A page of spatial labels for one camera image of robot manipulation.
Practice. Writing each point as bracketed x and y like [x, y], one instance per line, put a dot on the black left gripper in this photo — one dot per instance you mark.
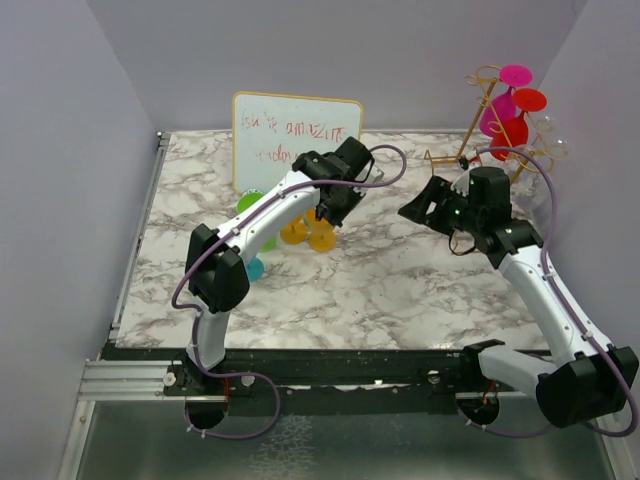
[338, 217]

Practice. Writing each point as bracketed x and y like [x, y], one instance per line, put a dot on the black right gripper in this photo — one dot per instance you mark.
[436, 191]

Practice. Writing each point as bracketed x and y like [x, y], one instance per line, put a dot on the yellow plastic wine glass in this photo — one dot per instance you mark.
[321, 237]

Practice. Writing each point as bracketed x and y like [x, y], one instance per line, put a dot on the orange plastic wine glass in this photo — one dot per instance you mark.
[295, 232]

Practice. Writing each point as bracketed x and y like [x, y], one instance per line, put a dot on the green plastic wine glass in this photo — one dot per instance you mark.
[249, 198]

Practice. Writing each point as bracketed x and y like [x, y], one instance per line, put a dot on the blue plastic wine glass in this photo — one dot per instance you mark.
[255, 269]

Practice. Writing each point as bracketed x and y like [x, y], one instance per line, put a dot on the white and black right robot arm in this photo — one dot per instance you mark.
[587, 376]

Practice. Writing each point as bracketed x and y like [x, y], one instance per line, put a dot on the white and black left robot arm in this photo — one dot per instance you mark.
[216, 281]

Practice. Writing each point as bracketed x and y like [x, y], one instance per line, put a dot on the red plastic wine glass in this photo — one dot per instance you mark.
[516, 131]

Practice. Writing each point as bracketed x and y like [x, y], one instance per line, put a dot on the pink plastic wine glass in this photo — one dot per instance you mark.
[497, 110]

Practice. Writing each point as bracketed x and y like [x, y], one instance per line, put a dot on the yellow framed whiteboard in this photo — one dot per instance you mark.
[269, 131]

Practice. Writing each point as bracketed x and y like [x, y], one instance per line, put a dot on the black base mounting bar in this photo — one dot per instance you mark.
[328, 382]

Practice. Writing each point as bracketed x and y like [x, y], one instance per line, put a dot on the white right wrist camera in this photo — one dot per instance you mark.
[461, 184]

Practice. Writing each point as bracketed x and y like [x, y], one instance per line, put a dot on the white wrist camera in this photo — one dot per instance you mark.
[376, 176]
[461, 184]

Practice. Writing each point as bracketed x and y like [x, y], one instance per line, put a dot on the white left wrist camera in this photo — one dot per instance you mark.
[376, 176]

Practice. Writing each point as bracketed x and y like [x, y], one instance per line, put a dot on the gold wire wine glass rack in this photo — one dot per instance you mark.
[475, 149]

